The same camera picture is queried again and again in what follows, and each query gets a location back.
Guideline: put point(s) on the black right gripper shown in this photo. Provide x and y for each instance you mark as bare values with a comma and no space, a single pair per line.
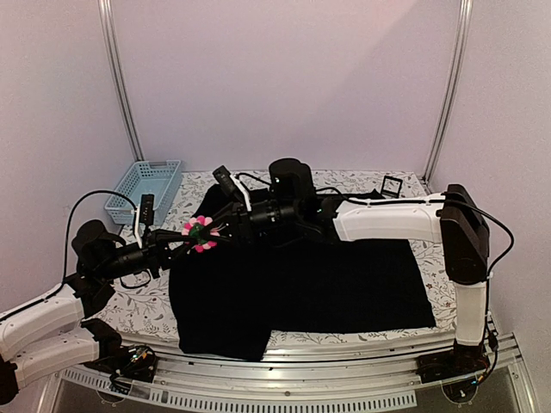
235,222

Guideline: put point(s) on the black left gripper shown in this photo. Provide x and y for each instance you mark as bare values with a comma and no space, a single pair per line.
157,253

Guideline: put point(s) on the pink flower plush brooch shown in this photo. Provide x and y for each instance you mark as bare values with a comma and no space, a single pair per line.
194,228

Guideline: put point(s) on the black t-shirt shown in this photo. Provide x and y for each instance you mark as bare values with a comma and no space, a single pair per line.
229,300

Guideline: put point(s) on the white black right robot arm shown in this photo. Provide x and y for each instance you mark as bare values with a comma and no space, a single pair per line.
449,218

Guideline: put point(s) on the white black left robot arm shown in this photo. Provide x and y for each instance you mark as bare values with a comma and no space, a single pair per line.
60,329

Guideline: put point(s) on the small black brooch stand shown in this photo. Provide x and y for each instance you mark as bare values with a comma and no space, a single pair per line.
391,186

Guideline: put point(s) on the light blue plastic basket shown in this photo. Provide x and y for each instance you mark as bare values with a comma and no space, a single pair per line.
162,180

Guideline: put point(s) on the floral patterned table mat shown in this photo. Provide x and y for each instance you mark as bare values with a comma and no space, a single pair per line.
145,315

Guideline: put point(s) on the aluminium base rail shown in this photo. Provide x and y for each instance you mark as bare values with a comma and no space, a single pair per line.
301,375

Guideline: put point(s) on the left aluminium frame post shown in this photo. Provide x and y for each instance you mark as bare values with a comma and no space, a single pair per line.
115,65

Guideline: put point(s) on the aluminium frame post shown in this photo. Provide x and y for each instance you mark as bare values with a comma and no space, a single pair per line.
458,54
115,65

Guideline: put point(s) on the right aluminium frame post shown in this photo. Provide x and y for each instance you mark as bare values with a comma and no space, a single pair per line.
458,54

